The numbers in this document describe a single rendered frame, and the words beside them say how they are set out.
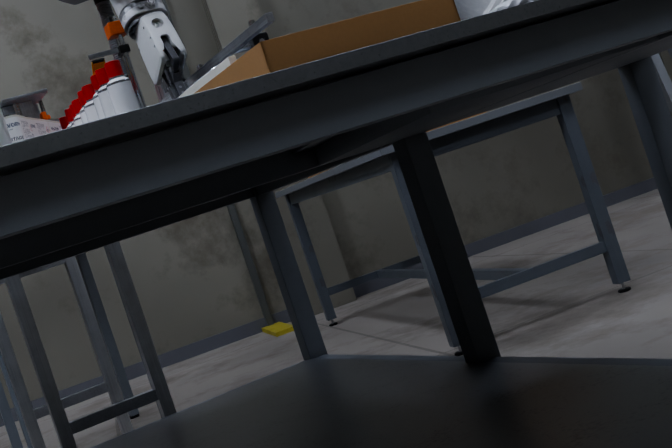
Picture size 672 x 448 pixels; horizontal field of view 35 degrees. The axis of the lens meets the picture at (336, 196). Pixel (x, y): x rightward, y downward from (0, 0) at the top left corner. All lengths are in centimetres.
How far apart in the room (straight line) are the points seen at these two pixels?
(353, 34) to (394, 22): 6
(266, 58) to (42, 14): 565
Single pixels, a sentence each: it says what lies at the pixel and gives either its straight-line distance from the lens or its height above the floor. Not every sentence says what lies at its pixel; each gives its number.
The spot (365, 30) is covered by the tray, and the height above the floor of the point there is 85.
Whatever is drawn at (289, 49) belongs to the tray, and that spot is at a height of 85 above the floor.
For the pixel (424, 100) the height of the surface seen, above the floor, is 76.
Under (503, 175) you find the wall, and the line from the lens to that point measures 715.
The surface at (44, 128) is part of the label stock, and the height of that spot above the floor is 104.
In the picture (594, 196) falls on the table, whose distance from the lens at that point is 399.
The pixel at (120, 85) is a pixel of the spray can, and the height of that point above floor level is 103.
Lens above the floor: 69
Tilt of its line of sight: level
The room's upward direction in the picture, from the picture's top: 19 degrees counter-clockwise
